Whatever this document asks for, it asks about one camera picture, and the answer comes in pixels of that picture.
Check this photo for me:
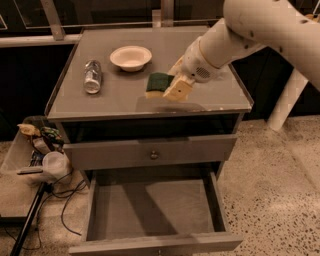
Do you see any white diagonal pole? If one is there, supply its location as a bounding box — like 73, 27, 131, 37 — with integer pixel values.
267, 69, 308, 131

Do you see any green snack bag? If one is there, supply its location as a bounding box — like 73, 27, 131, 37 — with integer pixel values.
40, 126, 64, 145

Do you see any clear plastic bin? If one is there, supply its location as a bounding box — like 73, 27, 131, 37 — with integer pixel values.
0, 115, 71, 219

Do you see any metal railing frame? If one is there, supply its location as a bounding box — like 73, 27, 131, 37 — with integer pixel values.
0, 0, 320, 48

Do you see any black tripod leg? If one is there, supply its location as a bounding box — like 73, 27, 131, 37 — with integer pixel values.
10, 182, 47, 256

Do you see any grey drawer cabinet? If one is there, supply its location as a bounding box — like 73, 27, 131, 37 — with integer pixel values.
44, 25, 255, 256

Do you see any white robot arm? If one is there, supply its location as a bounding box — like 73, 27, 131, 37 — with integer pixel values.
163, 0, 320, 101

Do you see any round metal drawer knob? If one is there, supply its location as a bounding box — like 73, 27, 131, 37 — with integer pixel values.
150, 151, 159, 160

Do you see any white bowl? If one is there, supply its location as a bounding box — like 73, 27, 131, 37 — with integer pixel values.
109, 46, 152, 72

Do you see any black cable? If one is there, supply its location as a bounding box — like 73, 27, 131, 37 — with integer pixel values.
0, 168, 88, 251

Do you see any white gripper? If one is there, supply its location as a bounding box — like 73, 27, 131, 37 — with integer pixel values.
163, 37, 220, 101

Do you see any open grey lower drawer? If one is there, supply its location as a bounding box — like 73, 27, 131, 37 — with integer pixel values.
69, 170, 243, 256

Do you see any green and yellow sponge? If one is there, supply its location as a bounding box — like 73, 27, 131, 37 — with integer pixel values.
145, 72, 174, 98

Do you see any clear plastic cup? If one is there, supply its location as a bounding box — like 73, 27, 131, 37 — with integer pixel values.
42, 151, 70, 179

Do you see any grey upper drawer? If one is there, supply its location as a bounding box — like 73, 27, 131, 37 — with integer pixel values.
64, 134, 237, 170

